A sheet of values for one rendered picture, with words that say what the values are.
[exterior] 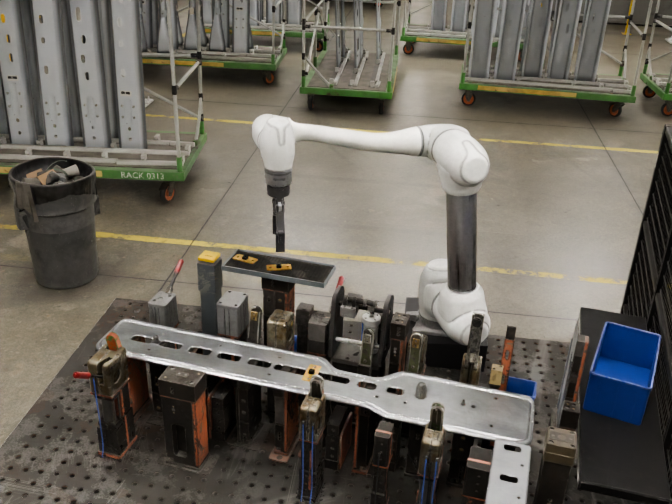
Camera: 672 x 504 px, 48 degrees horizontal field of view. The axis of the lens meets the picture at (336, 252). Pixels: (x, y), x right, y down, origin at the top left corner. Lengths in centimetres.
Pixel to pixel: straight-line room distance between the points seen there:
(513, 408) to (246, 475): 84
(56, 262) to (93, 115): 184
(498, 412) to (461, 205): 67
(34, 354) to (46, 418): 164
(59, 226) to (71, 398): 205
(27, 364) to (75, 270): 82
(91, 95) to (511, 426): 480
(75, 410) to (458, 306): 136
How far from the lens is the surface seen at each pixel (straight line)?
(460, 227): 251
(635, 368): 255
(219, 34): 969
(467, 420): 223
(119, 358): 239
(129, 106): 627
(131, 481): 248
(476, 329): 232
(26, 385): 418
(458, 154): 237
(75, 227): 477
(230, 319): 250
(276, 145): 236
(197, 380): 229
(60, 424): 274
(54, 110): 647
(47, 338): 452
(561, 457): 214
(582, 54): 925
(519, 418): 227
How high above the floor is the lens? 239
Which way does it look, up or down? 27 degrees down
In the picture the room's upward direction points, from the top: 2 degrees clockwise
